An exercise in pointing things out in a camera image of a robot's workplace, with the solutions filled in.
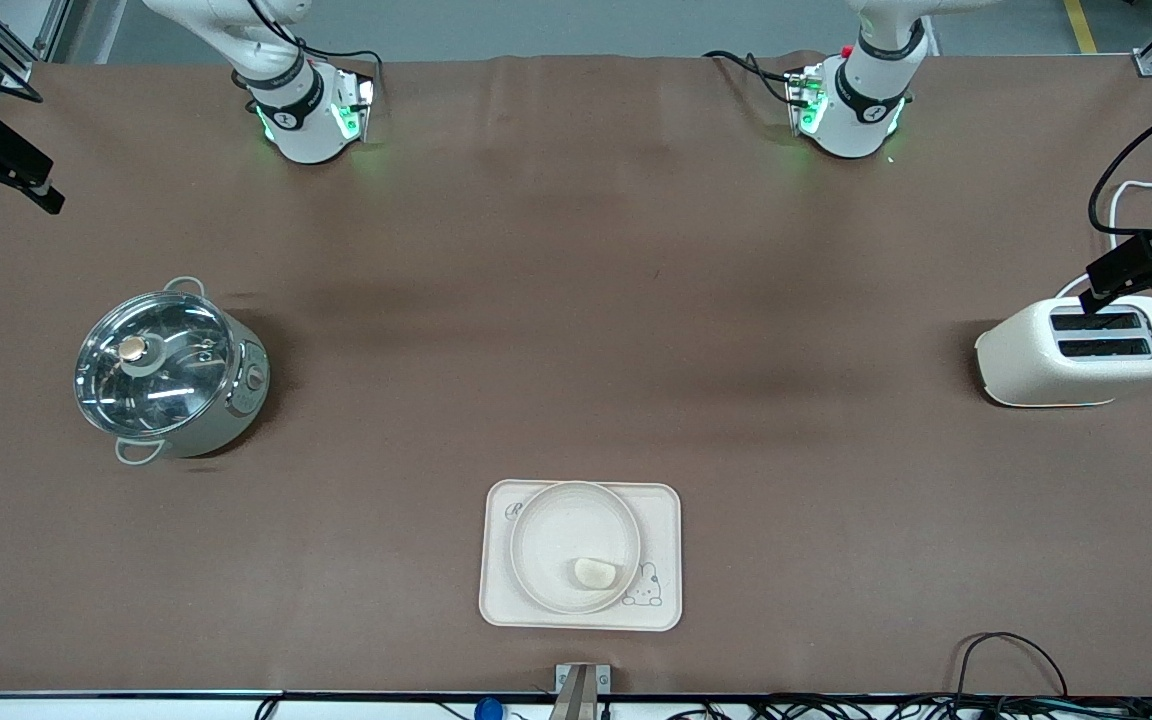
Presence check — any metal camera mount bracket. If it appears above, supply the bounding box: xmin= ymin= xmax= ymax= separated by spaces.
xmin=554 ymin=662 xmax=611 ymax=720

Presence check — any cream round plate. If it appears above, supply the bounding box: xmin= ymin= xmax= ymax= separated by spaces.
xmin=509 ymin=481 xmax=643 ymax=615

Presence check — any black looped table cable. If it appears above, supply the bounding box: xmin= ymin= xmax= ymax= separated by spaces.
xmin=954 ymin=631 xmax=1070 ymax=701

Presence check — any brown table cover mat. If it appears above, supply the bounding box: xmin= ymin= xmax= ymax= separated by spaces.
xmin=0 ymin=50 xmax=1152 ymax=699

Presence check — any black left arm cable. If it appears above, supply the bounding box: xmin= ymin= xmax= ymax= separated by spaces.
xmin=1088 ymin=88 xmax=1152 ymax=239

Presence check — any glass pot lid with knob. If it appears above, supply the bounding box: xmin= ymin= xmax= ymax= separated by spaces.
xmin=74 ymin=291 xmax=237 ymax=439

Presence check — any cream two-slot toaster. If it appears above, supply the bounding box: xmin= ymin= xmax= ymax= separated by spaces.
xmin=974 ymin=294 xmax=1152 ymax=409

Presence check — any steel electric cooking pot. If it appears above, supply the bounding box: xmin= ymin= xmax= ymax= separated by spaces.
xmin=86 ymin=276 xmax=273 ymax=467

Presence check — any black base cable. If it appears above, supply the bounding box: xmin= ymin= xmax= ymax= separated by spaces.
xmin=702 ymin=49 xmax=799 ymax=107
xmin=291 ymin=40 xmax=385 ymax=101

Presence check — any black right base cable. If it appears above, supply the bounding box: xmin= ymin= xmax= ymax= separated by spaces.
xmin=291 ymin=40 xmax=385 ymax=101

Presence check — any white toaster power cable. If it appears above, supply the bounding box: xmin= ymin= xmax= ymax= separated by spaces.
xmin=1054 ymin=177 xmax=1152 ymax=299

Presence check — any black left base cable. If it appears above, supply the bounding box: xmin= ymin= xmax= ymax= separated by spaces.
xmin=702 ymin=49 xmax=799 ymax=107

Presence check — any small white steamed bun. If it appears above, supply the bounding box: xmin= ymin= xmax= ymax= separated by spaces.
xmin=572 ymin=557 xmax=621 ymax=592

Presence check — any cream rabbit print tray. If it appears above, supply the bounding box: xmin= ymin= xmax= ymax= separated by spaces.
xmin=478 ymin=479 xmax=684 ymax=633

